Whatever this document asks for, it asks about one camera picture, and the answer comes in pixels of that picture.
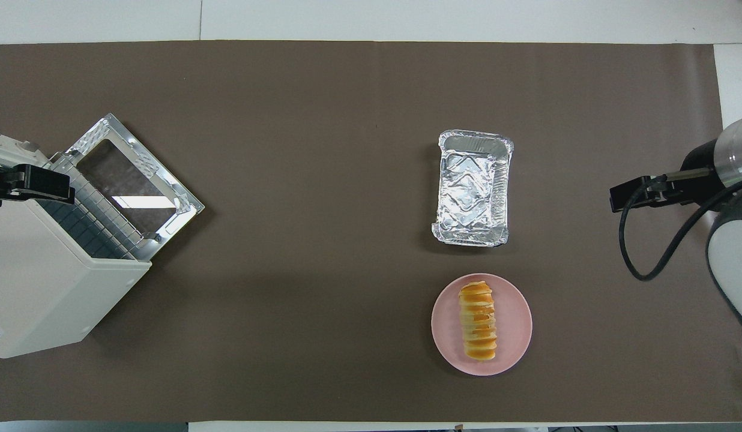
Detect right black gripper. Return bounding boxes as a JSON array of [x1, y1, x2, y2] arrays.
[[609, 139, 727, 213]]

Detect aluminium foil tray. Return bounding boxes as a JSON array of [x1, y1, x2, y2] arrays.
[[432, 129, 514, 247]]

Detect sliced golden bread loaf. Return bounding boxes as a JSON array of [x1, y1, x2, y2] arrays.
[[458, 281, 498, 361]]

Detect cream toaster oven body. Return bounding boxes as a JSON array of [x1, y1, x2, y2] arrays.
[[0, 126, 152, 359]]

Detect pink round plate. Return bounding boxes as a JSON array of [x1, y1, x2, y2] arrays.
[[431, 273, 533, 377]]

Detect brown table mat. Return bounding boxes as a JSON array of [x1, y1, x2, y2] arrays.
[[0, 40, 742, 424]]

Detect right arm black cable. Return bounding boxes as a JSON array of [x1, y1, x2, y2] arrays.
[[618, 168, 742, 281]]

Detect wire oven rack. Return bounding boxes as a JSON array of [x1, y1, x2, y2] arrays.
[[38, 167, 140, 260]]

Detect glass oven door, metal frame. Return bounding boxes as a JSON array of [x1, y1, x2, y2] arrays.
[[65, 113, 205, 262]]

